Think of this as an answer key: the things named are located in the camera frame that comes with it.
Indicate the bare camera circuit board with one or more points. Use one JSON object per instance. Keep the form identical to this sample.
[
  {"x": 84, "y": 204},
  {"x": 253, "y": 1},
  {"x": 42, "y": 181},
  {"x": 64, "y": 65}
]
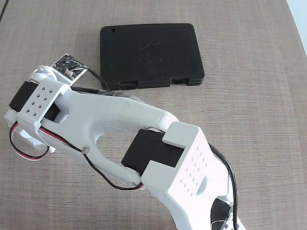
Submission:
[{"x": 69, "y": 65}]

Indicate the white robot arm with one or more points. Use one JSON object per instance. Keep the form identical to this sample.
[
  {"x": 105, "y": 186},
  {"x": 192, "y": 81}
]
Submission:
[{"x": 115, "y": 115}]

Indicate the black plastic flat case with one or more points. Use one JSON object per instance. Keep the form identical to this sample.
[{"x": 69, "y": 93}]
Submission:
[{"x": 153, "y": 55}]

